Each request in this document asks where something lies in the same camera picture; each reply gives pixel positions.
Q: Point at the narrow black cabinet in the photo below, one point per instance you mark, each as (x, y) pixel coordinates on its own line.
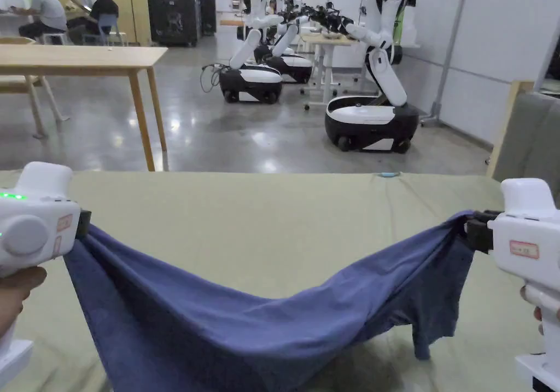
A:
(208, 9)

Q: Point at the large black cabinet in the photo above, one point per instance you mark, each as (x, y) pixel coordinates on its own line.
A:
(173, 11)

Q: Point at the small light blue object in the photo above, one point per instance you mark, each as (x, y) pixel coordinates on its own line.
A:
(388, 174)

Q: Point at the person's right hand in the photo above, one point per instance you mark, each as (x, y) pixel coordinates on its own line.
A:
(539, 320)

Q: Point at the white and black wheeled robot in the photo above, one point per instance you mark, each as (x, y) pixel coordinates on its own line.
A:
(291, 64)
(376, 112)
(251, 81)

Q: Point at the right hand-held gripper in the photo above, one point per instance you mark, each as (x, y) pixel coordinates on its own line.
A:
(529, 234)

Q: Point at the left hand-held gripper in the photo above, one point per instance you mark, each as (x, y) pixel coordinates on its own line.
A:
(30, 217)

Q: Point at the bed with pale green sheet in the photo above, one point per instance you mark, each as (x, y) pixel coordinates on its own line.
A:
(262, 217)

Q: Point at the yellow wooden cabinet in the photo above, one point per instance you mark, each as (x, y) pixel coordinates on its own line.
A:
(131, 11)

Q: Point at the person's left hand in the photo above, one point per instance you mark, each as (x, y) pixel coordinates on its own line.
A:
(17, 295)

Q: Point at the grey padded headboard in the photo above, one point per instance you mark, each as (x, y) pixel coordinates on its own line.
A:
(529, 138)

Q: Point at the wooden bench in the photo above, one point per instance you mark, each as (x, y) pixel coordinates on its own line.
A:
(37, 99)

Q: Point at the white desk with wooden top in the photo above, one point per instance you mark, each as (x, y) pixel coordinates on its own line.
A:
(326, 59)

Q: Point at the dark blue shirt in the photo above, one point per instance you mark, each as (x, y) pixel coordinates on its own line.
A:
(218, 322)

